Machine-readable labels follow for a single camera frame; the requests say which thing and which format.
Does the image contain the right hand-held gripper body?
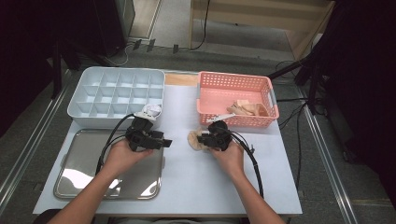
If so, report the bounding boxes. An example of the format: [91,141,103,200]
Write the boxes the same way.
[205,112,236,152]

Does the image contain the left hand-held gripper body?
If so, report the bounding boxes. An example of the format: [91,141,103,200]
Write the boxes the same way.
[125,111,158,153]

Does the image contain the tan sock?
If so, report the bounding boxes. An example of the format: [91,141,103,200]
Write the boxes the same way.
[226,105,250,117]
[187,127,213,152]

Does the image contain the white compartment storage box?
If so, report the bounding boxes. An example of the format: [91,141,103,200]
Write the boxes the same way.
[67,66,166,130]

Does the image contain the peach sock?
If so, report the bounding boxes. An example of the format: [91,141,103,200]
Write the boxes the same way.
[253,103,271,118]
[233,99,260,114]

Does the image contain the pink perforated plastic basket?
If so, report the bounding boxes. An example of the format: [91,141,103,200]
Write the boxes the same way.
[195,70,280,129]

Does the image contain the translucent grey box lid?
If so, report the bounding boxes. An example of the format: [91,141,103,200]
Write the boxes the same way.
[53,129,166,201]

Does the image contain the person's left hand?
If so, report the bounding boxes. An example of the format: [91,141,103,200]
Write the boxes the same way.
[101,140,154,181]

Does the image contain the black tripod stand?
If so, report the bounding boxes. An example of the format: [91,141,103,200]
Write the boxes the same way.
[268,46,328,116]

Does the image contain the black metal stand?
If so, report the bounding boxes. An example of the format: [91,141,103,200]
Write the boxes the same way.
[50,40,82,100]

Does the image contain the dark cloth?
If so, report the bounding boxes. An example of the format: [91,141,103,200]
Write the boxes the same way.
[31,209,62,224]

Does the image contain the light wooden cabinet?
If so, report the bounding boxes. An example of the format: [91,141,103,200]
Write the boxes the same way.
[187,0,335,62]

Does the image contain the black curtain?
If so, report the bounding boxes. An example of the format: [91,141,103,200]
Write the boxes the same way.
[0,0,125,138]
[311,0,396,209]

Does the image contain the left hand-held gripper black cable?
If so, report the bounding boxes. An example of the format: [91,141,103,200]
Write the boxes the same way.
[94,113,136,175]

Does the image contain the hand-held gripper black cable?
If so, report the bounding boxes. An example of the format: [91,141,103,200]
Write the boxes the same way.
[94,113,136,175]
[232,132,265,200]

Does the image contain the right hand-held gripper black cable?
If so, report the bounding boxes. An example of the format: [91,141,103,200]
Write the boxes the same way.
[232,132,265,200]

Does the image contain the black floor cables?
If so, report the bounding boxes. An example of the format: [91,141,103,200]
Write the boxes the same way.
[275,60,316,188]

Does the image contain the white floor cable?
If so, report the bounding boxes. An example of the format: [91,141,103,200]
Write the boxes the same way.
[106,43,134,67]

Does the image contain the metal floor rail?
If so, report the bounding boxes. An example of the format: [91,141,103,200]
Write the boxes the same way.
[0,69,73,216]
[295,85,359,224]

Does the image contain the black hanging cable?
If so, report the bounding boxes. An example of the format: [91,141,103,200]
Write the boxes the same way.
[190,0,211,51]

